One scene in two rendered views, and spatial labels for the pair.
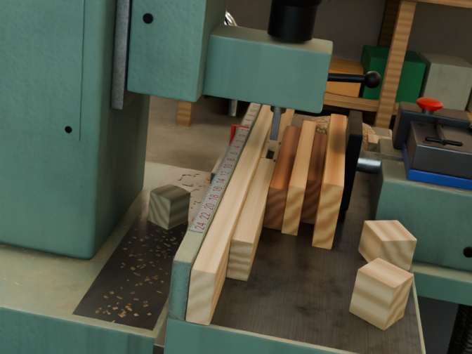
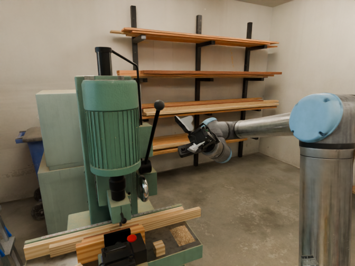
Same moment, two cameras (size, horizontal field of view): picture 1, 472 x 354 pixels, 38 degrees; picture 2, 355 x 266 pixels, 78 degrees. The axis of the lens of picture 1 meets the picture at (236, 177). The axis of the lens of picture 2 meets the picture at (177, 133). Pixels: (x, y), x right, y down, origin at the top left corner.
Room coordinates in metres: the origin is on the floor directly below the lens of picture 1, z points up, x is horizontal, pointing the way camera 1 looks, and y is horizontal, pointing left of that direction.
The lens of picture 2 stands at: (0.61, -0.80, 1.52)
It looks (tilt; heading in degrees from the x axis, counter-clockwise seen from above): 14 degrees down; 61
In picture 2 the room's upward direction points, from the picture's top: straight up
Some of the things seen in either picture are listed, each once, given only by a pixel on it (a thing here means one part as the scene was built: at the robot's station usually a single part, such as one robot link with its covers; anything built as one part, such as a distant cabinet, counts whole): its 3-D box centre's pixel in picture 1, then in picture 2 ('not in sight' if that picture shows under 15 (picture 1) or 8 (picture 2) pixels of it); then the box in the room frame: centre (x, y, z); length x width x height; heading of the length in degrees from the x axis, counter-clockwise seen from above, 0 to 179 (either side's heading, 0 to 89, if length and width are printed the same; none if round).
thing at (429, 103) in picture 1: (429, 103); (131, 238); (0.78, -0.21, 1.02); 0.03 x 0.03 x 0.01
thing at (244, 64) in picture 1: (266, 73); (119, 205); (0.79, -0.02, 1.03); 0.14 x 0.07 x 0.09; 84
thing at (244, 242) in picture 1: (274, 147); (134, 228); (0.84, -0.04, 0.92); 0.60 x 0.02 x 0.04; 174
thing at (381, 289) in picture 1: (381, 293); not in sight; (0.51, -0.14, 0.92); 0.04 x 0.03 x 0.04; 51
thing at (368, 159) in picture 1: (374, 163); (119, 248); (0.75, -0.16, 0.95); 0.09 x 0.07 x 0.09; 174
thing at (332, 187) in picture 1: (331, 173); (112, 244); (0.73, -0.11, 0.94); 0.23 x 0.02 x 0.07; 174
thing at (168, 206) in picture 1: (168, 206); not in sight; (0.83, 0.08, 0.82); 0.04 x 0.04 x 0.04; 57
